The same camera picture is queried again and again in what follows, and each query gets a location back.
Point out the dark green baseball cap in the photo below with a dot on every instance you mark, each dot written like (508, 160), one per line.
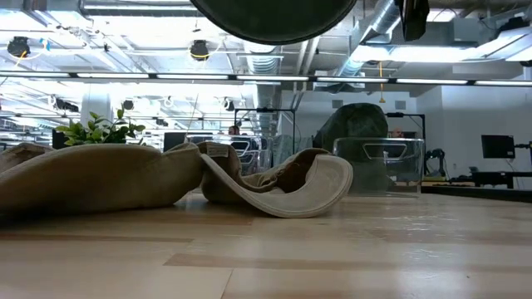
(274, 21)
(351, 124)

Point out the tan baseball cap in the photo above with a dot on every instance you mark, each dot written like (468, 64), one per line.
(307, 195)
(95, 178)

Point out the person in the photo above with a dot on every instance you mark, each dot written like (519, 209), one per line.
(234, 130)
(397, 133)

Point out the small black background robot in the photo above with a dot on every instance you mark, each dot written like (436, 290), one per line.
(435, 160)

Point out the black computer monitor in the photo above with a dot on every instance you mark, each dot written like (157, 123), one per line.
(498, 146)

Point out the long ceiling light strip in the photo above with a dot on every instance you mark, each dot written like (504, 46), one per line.
(266, 78)

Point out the clear plastic bin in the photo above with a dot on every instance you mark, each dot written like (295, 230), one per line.
(254, 160)
(409, 178)

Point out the black background desk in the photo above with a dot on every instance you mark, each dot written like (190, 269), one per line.
(498, 178)

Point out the dark background monitor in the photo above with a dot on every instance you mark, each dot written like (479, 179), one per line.
(174, 141)

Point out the small green potted plant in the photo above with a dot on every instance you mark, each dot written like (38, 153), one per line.
(99, 133)

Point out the silver round air duct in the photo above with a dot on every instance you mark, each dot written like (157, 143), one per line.
(264, 66)
(380, 25)

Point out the black background gantry frame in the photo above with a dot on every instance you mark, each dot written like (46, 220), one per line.
(266, 110)
(405, 114)

